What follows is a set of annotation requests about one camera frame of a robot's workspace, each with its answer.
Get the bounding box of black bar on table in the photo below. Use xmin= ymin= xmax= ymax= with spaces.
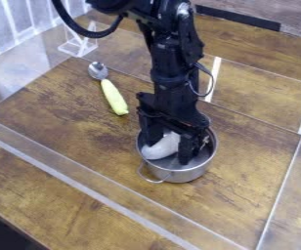
xmin=195 ymin=4 xmax=280 ymax=31

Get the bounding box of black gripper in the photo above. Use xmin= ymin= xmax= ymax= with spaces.
xmin=136 ymin=84 xmax=211 ymax=165

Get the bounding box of clear acrylic triangular stand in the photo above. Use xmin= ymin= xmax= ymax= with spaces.
xmin=58 ymin=26 xmax=98 ymax=58

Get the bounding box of brown and white plush mushroom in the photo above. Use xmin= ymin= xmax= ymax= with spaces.
xmin=142 ymin=132 xmax=180 ymax=160

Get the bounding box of silver pot with handles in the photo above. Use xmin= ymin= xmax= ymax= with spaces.
xmin=136 ymin=129 xmax=218 ymax=184

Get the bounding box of clear acrylic front barrier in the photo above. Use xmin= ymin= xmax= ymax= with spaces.
xmin=0 ymin=124 xmax=248 ymax=250

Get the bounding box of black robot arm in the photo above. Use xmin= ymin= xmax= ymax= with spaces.
xmin=87 ymin=0 xmax=210 ymax=165

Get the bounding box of black cable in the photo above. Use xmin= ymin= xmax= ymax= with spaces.
xmin=50 ymin=0 xmax=126 ymax=39

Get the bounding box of spoon with yellow handle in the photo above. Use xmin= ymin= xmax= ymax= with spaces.
xmin=88 ymin=62 xmax=128 ymax=115

